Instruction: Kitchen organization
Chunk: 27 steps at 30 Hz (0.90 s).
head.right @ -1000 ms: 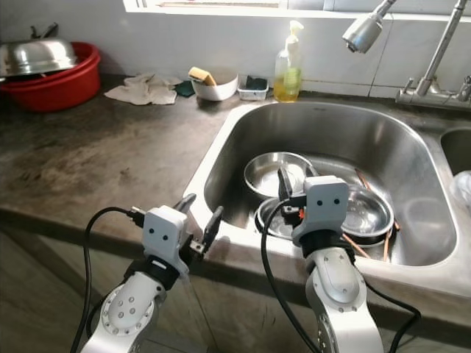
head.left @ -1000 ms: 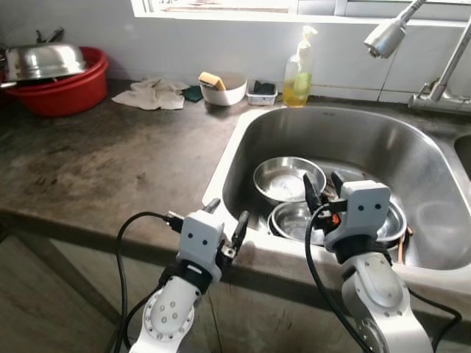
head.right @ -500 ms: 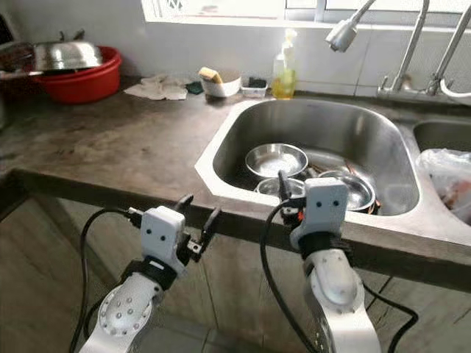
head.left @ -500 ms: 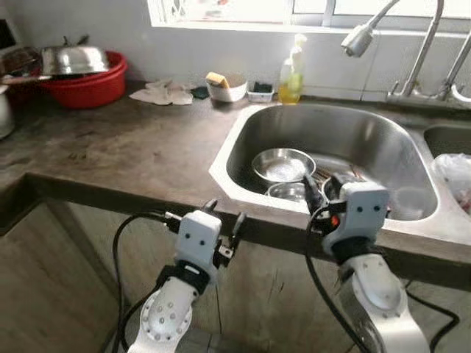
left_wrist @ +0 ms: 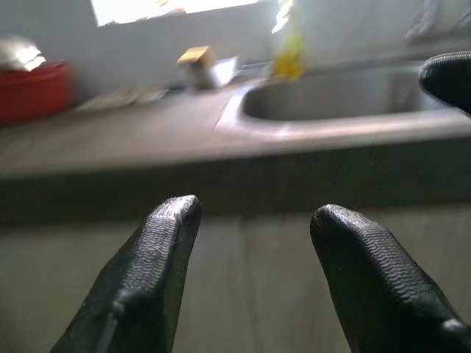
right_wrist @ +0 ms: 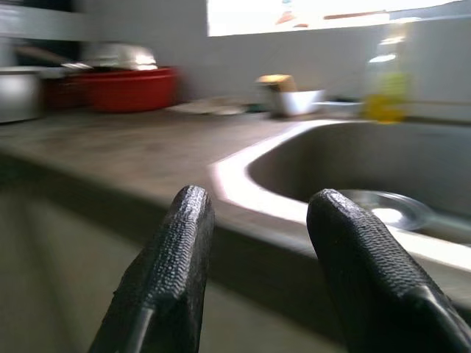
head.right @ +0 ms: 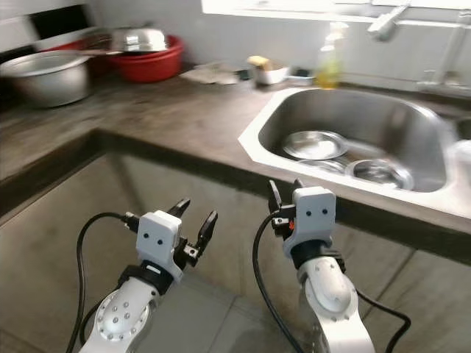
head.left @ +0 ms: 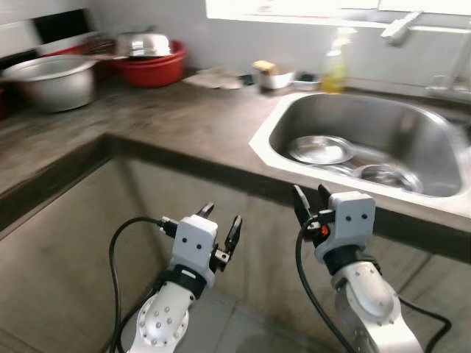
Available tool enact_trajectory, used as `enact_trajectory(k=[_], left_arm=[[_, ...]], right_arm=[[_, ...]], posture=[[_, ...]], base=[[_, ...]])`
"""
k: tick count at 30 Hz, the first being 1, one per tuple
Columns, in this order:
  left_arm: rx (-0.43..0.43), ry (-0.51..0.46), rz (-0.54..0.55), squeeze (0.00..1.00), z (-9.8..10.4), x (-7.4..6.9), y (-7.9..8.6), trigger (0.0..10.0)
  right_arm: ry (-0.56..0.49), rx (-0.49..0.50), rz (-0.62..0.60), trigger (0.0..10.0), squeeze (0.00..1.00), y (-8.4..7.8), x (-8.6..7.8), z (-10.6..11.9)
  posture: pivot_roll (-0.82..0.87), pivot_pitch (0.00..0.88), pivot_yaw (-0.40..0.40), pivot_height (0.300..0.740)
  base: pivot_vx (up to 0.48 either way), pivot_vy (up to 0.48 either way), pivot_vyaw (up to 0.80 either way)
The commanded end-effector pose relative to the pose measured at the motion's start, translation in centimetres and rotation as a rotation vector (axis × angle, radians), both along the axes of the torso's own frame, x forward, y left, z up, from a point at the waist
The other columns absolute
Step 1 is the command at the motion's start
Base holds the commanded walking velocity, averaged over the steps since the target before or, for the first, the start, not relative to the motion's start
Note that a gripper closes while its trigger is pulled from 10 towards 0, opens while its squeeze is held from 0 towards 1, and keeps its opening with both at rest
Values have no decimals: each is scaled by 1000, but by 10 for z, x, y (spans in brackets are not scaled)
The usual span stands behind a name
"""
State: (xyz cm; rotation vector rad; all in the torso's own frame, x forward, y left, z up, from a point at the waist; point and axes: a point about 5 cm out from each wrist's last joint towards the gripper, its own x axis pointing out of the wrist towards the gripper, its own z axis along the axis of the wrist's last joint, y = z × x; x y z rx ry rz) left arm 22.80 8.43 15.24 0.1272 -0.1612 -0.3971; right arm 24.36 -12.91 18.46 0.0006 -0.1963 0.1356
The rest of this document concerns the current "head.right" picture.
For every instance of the steel faucet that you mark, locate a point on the steel faucet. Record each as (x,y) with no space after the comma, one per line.
(388,22)

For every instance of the black wall panel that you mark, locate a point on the black wall panel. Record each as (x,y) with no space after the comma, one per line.
(62,22)

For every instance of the stainless steel sink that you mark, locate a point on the stainless steel sink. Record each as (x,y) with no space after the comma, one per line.
(405,118)

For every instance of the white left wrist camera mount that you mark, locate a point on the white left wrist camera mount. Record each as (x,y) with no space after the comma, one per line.
(160,243)

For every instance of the small steel bowl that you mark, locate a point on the small steel bowl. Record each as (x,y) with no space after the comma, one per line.
(380,174)

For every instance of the upturned steel bowl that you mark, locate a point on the upturned steel bowl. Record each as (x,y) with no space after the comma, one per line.
(140,40)

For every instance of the grey water pipe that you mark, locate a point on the grey water pipe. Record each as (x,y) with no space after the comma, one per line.
(445,66)

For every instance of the grey dish cloth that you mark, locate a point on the grey dish cloth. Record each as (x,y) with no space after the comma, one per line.
(210,73)

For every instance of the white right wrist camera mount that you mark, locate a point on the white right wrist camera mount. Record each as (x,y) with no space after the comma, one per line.
(313,217)

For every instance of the yellow dish soap bottle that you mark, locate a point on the yellow dish soap bottle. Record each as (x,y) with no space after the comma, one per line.
(330,66)

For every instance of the large steel pot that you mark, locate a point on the large steel pot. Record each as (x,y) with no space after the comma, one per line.
(48,77)

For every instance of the red plastic basin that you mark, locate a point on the red plastic basin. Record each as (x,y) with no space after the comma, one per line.
(151,66)

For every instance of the small white dish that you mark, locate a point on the small white dish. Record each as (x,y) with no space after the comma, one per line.
(301,77)

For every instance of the small white container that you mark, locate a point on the small white container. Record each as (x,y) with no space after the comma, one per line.
(272,75)

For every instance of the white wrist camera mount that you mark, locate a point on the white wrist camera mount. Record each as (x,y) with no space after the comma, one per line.
(313,217)
(160,243)

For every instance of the yellow sponge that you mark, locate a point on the yellow sponge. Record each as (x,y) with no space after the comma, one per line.
(259,62)

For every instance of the wide steel plate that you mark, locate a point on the wide steel plate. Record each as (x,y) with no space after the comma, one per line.
(315,145)

